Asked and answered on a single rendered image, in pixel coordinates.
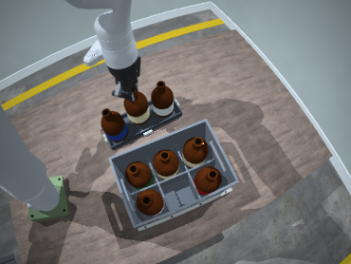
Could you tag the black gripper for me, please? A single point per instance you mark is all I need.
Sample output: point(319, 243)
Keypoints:
point(124, 78)

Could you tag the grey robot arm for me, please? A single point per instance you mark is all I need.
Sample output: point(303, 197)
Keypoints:
point(21, 173)

